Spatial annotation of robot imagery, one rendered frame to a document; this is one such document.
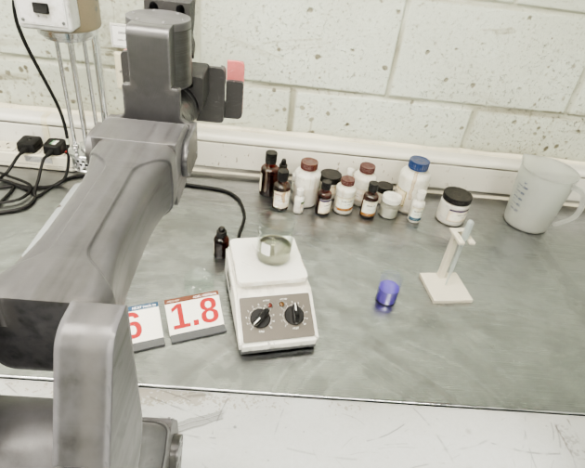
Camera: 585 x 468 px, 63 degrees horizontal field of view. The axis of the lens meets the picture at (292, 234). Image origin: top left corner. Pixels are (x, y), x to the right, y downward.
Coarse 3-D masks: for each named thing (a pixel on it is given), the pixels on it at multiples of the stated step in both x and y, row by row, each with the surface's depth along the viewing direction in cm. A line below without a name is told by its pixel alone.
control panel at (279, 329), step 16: (240, 304) 76; (256, 304) 77; (272, 304) 77; (288, 304) 78; (304, 304) 78; (272, 320) 76; (304, 320) 77; (256, 336) 75; (272, 336) 75; (288, 336) 76; (304, 336) 76
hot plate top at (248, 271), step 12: (240, 240) 85; (252, 240) 85; (240, 252) 82; (252, 252) 83; (240, 264) 80; (252, 264) 80; (288, 264) 81; (300, 264) 81; (240, 276) 77; (252, 276) 78; (264, 276) 78; (276, 276) 78; (288, 276) 79; (300, 276) 79
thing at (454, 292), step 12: (456, 228) 89; (456, 240) 90; (468, 240) 86; (444, 264) 93; (420, 276) 96; (432, 276) 95; (444, 276) 95; (456, 276) 96; (432, 288) 92; (444, 288) 93; (456, 288) 93; (432, 300) 90; (444, 300) 90; (456, 300) 90; (468, 300) 91
